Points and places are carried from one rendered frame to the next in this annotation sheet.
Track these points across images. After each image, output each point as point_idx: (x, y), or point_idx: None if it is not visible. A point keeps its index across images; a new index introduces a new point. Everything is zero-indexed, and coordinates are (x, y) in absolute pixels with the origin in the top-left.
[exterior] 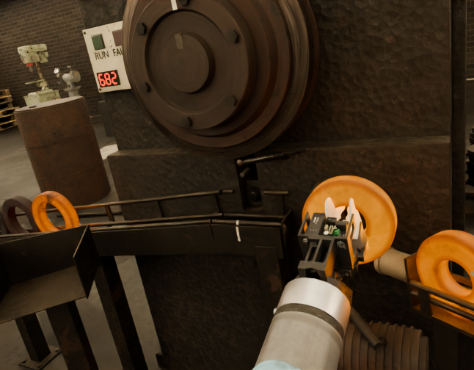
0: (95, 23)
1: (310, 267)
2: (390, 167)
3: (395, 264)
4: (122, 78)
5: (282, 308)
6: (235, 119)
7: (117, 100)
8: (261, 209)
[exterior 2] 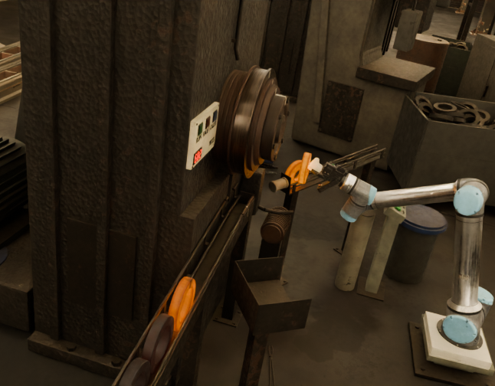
0: (194, 115)
1: (347, 171)
2: None
3: (283, 183)
4: (201, 152)
5: (356, 181)
6: None
7: (189, 171)
8: (226, 201)
